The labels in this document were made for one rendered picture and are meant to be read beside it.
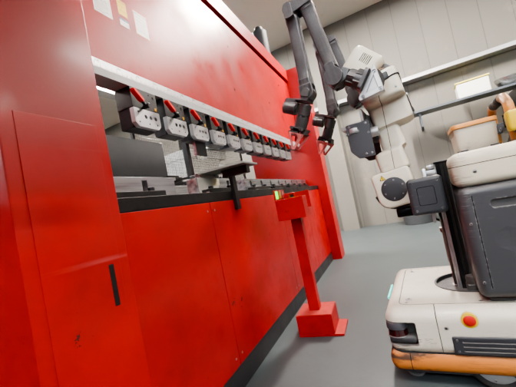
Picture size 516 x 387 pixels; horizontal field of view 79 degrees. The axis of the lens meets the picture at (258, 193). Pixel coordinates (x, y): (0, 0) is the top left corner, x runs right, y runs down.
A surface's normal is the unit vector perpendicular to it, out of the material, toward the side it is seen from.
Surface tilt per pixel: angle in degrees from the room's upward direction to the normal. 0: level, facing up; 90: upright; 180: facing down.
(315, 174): 90
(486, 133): 92
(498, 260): 90
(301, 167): 90
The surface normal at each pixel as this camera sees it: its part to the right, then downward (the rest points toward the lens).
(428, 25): -0.47, 0.06
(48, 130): 0.90, -0.20
